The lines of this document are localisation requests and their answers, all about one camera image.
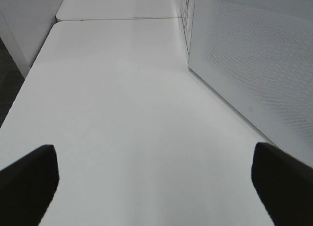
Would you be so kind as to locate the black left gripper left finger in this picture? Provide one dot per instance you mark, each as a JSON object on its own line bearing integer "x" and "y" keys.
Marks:
{"x": 28, "y": 186}

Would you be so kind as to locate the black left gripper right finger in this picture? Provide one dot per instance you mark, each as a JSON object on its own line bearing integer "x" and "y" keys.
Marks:
{"x": 284, "y": 186}

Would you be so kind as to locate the white microwave door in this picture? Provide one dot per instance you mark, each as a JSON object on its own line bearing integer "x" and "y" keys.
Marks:
{"x": 258, "y": 55}

